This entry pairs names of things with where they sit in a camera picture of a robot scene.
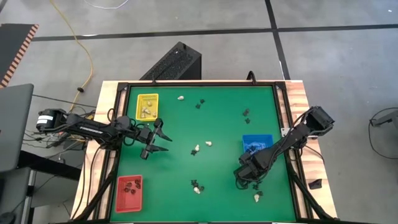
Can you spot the yellow plastic basket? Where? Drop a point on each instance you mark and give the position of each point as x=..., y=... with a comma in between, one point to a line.
x=153, y=98

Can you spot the black desk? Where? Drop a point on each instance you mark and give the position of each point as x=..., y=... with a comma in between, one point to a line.
x=49, y=166

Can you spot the small black plastic part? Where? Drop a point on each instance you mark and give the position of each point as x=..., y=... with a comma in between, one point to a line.
x=315, y=184

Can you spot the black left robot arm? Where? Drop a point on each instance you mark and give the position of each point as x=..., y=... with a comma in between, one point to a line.
x=90, y=129

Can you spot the dark grey panel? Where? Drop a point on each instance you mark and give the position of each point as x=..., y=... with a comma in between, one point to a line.
x=15, y=124

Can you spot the black computer tower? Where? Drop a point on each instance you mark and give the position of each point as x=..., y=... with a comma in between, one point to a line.
x=174, y=62

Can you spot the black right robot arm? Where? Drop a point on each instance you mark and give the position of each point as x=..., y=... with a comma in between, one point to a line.
x=292, y=140

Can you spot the blue plastic basket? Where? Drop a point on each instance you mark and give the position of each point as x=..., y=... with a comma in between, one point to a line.
x=258, y=138

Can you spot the green table mat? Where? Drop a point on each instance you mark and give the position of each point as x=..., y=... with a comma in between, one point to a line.
x=217, y=168

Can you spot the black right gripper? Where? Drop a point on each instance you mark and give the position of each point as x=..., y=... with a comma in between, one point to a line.
x=248, y=168

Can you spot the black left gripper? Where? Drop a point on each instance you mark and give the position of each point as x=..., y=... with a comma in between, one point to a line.
x=149, y=135

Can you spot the silver metal bracket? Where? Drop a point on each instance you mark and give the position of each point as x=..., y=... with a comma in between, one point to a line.
x=285, y=132

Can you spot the black mat with striped edge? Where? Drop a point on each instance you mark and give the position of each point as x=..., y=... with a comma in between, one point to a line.
x=12, y=46

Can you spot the grey stand foot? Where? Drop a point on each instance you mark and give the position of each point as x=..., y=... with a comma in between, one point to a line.
x=388, y=118

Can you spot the red plastic basket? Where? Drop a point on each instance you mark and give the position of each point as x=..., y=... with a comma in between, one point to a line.
x=129, y=202

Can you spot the black table frame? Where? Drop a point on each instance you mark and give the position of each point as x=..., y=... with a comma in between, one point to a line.
x=202, y=84

